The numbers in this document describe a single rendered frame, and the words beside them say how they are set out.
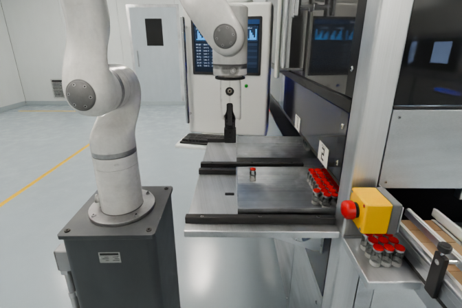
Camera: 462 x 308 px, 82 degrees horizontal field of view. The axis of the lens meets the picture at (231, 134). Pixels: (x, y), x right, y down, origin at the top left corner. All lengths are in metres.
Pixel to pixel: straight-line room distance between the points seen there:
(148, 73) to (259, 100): 5.04
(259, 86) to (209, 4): 1.03
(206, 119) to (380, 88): 1.20
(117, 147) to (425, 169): 0.75
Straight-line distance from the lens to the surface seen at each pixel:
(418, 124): 0.69
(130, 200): 0.83
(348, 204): 0.63
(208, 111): 1.64
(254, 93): 1.56
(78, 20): 0.73
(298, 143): 1.32
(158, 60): 6.34
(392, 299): 0.97
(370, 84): 0.62
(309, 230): 0.75
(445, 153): 0.76
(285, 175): 0.99
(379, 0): 0.62
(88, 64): 0.69
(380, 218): 0.64
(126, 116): 0.80
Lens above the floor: 1.33
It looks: 19 degrees down
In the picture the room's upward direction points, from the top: straight up
